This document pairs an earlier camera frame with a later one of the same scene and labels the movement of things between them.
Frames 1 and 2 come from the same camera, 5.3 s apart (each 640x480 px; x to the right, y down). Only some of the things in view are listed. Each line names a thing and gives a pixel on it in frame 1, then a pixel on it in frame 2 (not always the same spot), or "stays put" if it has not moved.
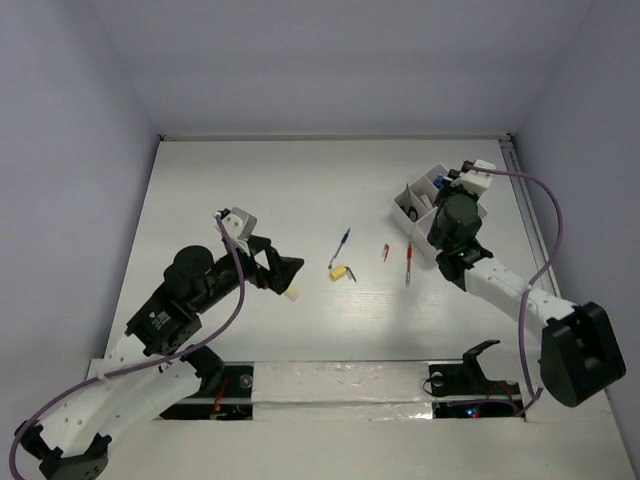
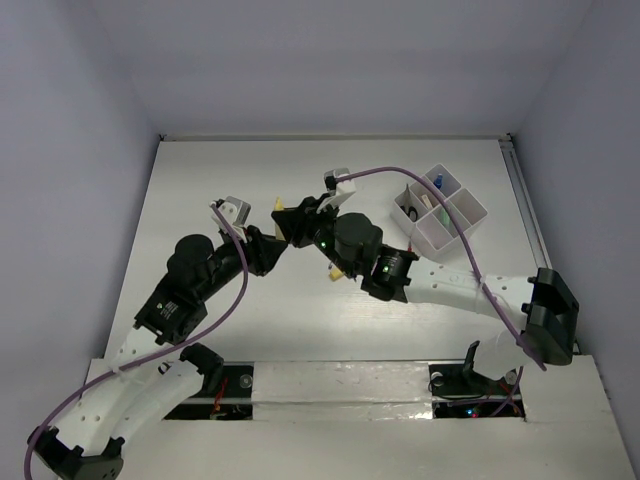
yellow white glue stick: (292, 293) to (278, 206)
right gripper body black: (447, 191) to (319, 223)
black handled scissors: (408, 206) stays put
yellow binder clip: (337, 273) stays put
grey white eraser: (426, 201) stays put
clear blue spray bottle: (438, 180) stays put
